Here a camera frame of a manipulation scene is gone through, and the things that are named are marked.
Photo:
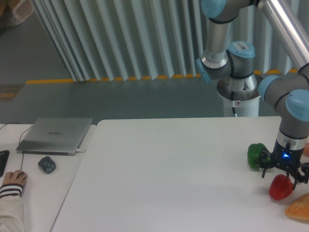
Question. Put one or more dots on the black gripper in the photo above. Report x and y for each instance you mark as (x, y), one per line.
(287, 160)

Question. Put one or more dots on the red bell pepper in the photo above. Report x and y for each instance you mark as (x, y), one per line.
(281, 187)

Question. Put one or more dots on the white sleeved forearm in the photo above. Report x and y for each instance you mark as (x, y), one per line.
(11, 208)

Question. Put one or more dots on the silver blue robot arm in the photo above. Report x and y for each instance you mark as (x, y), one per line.
(289, 98)

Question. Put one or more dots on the person's hand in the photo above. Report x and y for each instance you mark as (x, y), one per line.
(15, 178)

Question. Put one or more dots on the orange round fruit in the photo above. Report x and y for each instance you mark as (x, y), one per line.
(306, 150)

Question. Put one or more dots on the green bell pepper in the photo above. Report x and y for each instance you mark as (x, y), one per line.
(253, 154)

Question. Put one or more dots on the orange bread loaf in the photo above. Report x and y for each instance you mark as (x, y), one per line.
(299, 209)

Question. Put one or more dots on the silver closed laptop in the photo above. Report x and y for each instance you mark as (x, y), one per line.
(55, 136)

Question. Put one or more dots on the corrugated white partition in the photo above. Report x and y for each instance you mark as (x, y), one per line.
(128, 39)

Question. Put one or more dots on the dark grey small device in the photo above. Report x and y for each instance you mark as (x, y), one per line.
(47, 164)

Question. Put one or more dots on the black keyboard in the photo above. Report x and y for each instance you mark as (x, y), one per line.
(3, 161)

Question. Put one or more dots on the cardboard box in wrap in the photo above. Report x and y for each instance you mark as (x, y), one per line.
(14, 12)

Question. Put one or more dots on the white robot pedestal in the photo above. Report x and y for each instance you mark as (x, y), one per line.
(240, 96)

